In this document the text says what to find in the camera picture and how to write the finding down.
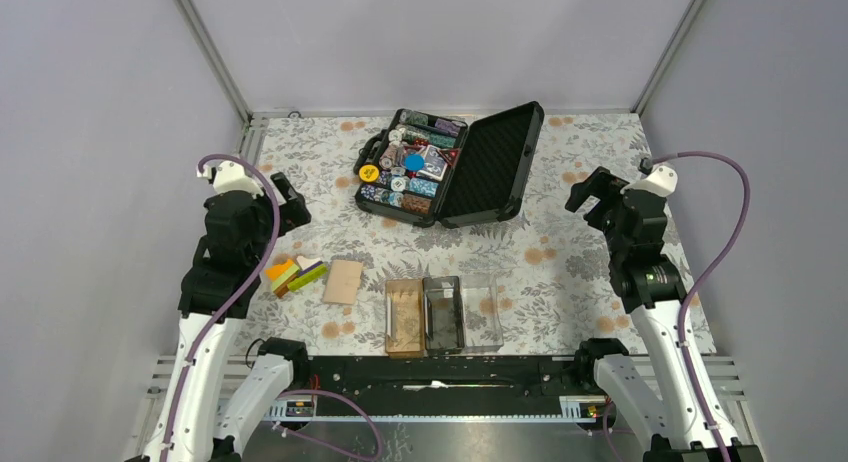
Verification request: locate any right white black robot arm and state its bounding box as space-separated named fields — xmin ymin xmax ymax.
xmin=565 ymin=165 xmax=763 ymax=461

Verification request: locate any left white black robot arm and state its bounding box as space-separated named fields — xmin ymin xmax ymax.
xmin=136 ymin=154 xmax=311 ymax=461

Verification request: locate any amber transparent card holder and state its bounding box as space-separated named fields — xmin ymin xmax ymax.
xmin=385 ymin=279 xmax=426 ymax=358

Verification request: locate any blue playing card deck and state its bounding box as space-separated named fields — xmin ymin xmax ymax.
xmin=417 ymin=146 xmax=448 ymax=182

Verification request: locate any smoky black card holder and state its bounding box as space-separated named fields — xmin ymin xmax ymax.
xmin=422 ymin=276 xmax=465 ymax=357

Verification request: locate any clear transparent card holder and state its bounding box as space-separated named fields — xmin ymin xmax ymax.
xmin=460 ymin=274 xmax=504 ymax=355

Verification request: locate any colourful sticky note stack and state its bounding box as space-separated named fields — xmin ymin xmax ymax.
xmin=264 ymin=256 xmax=328 ymax=298

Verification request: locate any floral patterned table mat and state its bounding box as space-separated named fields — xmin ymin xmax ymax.
xmin=228 ymin=112 xmax=718 ymax=358

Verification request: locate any yellow round poker chip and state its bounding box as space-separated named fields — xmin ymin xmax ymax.
xmin=358 ymin=164 xmax=381 ymax=183

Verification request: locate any blue round poker chip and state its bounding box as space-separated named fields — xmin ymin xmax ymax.
xmin=404 ymin=153 xmax=425 ymax=172

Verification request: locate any black poker chip case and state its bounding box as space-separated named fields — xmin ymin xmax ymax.
xmin=354 ymin=101 xmax=544 ymax=228

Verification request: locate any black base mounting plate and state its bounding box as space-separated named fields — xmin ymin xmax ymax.
xmin=287 ymin=355 xmax=611 ymax=419

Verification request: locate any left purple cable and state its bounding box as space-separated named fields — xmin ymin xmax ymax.
xmin=158 ymin=154 xmax=283 ymax=462

